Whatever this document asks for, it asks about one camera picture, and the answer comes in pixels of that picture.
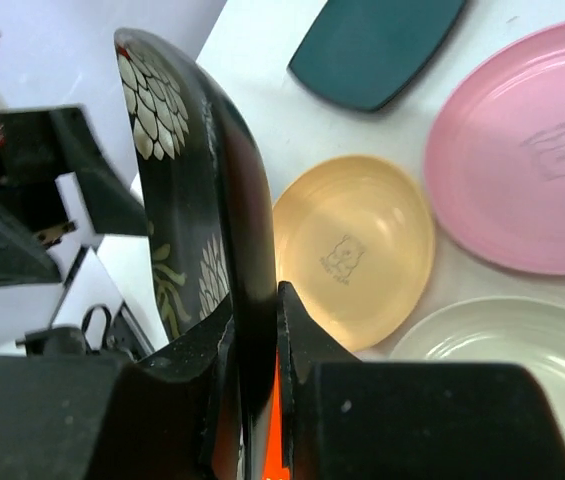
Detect yellow round plate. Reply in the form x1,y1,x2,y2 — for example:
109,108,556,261
273,154,436,352

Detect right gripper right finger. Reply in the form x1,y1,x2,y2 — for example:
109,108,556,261
277,281,565,479

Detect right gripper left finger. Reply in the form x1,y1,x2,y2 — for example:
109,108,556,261
0,300,236,479

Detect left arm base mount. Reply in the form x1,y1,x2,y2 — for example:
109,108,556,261
15,302,155,362

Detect pink round plate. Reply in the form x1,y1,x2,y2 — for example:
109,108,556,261
423,22,565,275

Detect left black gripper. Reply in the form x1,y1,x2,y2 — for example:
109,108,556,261
0,106,148,287

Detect orange round plate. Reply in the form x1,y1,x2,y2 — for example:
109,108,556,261
262,361,290,480

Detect teal square plate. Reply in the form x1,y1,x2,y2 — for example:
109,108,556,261
288,0,466,112

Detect cream white round plate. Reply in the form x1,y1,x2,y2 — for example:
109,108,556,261
391,297,565,429

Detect black floral square plate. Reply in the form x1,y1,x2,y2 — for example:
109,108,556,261
114,28,277,479

